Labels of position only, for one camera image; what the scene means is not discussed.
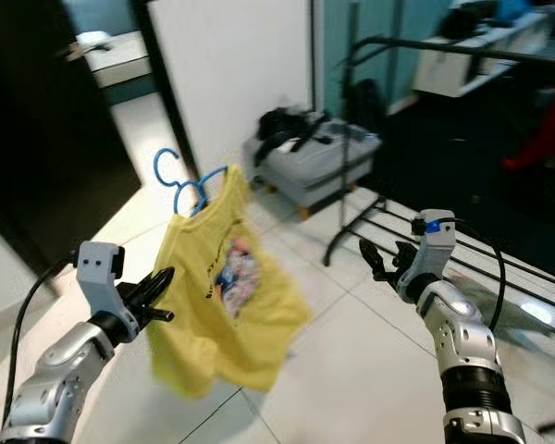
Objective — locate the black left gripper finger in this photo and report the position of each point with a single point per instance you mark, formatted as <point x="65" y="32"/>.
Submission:
<point x="155" y="287"/>
<point x="157" y="316"/>

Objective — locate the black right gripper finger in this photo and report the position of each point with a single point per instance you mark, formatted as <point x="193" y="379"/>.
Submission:
<point x="401" y="252"/>
<point x="377" y="257"/>

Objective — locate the yellow printed t-shirt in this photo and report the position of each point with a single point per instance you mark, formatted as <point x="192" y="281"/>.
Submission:
<point x="222" y="342"/>

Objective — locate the blue plastic hanger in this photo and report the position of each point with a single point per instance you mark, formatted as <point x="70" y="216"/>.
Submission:
<point x="156" y="168"/>

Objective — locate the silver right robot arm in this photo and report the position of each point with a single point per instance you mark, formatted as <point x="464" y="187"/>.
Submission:
<point x="462" y="342"/>

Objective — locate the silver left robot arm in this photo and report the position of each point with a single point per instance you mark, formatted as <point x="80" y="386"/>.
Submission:
<point x="55" y="379"/>

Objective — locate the grey padded ottoman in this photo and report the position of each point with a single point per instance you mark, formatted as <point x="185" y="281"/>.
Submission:
<point x="314" y="171"/>

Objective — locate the black hair straightener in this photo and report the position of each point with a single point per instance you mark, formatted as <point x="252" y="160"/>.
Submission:
<point x="310" y="134"/>

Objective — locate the black backpack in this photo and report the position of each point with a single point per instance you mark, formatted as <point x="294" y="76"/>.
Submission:
<point x="365" y="106"/>

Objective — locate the dark wooden door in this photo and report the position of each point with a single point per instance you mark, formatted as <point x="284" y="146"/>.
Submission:
<point x="55" y="139"/>

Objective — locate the white shelf unit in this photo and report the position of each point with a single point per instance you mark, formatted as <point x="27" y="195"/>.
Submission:
<point x="453" y="74"/>

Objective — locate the red blanket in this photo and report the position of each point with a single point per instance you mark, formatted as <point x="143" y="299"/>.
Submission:
<point x="550" y="129"/>

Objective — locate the black metal clothes rack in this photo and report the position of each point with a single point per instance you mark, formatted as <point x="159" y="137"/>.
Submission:
<point x="453" y="46"/>

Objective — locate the black duffel bag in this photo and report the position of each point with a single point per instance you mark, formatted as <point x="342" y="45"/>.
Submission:
<point x="467" y="20"/>

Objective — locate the blue bag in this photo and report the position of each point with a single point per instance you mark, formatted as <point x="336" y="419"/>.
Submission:
<point x="511" y="9"/>

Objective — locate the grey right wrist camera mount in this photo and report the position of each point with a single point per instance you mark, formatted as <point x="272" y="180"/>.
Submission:
<point x="435" y="250"/>

